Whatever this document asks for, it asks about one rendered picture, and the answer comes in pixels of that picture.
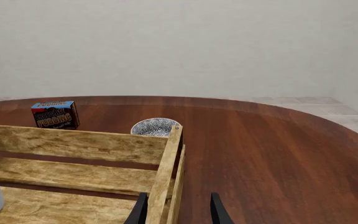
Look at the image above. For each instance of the blue patterned bowl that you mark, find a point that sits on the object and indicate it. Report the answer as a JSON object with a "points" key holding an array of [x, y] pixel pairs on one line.
{"points": [[154, 127]]}

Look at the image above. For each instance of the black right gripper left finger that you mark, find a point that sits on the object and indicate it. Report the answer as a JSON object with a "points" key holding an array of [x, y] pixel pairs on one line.
{"points": [[139, 212]]}

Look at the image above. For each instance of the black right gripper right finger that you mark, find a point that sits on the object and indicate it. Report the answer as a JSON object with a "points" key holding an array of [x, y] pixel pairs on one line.
{"points": [[218, 213]]}

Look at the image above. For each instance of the wooden slat tray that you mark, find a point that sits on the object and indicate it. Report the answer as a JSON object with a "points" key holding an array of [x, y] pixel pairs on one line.
{"points": [[82, 172]]}

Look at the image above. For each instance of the chocolate pudding box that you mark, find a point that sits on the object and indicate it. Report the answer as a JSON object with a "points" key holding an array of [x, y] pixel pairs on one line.
{"points": [[56, 115]]}

